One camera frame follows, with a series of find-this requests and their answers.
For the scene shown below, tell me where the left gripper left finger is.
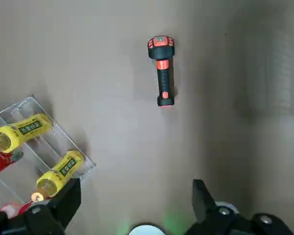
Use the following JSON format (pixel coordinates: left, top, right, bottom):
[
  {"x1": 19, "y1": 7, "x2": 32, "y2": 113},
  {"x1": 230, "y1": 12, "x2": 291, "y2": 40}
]
[{"x1": 0, "y1": 178, "x2": 81, "y2": 235}]

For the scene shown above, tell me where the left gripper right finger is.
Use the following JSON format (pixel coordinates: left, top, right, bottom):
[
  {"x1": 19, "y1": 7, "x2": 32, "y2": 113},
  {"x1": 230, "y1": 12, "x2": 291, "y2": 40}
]
[{"x1": 186, "y1": 179, "x2": 294, "y2": 235}]

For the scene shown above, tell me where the red cola bottle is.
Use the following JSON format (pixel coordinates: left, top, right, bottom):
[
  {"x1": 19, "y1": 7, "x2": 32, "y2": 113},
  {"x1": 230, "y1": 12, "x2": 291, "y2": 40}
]
[
  {"x1": 0, "y1": 150, "x2": 24, "y2": 179},
  {"x1": 0, "y1": 200, "x2": 33, "y2": 219}
]

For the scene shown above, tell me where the yellow tea bottle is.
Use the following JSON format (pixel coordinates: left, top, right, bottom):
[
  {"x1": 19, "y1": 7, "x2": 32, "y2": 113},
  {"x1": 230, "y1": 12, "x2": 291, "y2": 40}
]
[
  {"x1": 35, "y1": 150, "x2": 85, "y2": 203},
  {"x1": 0, "y1": 113, "x2": 52, "y2": 158}
]

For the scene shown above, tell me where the clear acrylic shelf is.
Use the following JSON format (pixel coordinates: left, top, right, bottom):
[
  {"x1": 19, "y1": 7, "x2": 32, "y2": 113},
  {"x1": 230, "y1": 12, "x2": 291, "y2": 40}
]
[{"x1": 0, "y1": 95, "x2": 97, "y2": 216}]

